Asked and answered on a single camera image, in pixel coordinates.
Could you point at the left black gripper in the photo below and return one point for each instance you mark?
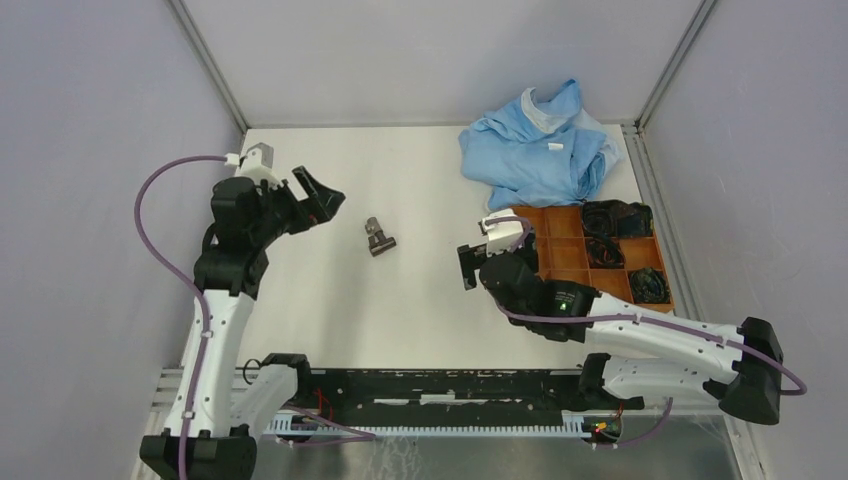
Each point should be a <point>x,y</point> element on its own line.
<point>322,202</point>

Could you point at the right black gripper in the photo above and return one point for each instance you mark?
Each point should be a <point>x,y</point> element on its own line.
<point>471,257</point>

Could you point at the small grey faucet fitting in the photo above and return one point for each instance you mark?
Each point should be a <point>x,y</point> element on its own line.
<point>373,227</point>

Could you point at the dark metal faucet tee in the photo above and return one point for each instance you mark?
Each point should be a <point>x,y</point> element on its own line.
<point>379,242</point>

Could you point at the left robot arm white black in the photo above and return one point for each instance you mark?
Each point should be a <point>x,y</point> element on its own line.
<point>209,434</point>

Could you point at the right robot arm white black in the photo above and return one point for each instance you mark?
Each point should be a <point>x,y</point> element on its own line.
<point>738,367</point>

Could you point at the orange compartment tray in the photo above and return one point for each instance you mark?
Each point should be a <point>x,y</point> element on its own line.
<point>610,245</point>

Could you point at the blue crumpled cloth garment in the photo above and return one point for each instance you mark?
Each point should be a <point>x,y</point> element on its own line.
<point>539,153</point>

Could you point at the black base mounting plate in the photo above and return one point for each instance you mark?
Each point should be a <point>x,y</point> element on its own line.
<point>451,398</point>

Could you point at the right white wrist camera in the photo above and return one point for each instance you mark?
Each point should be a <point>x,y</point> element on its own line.
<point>505,231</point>

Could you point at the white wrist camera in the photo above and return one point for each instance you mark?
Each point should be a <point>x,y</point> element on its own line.
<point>505,231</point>
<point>256,164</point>

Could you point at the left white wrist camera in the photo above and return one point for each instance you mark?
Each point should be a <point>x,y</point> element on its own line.
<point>256,164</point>

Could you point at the white slotted cable duct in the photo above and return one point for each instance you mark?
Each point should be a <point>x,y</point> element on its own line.
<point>290,425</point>

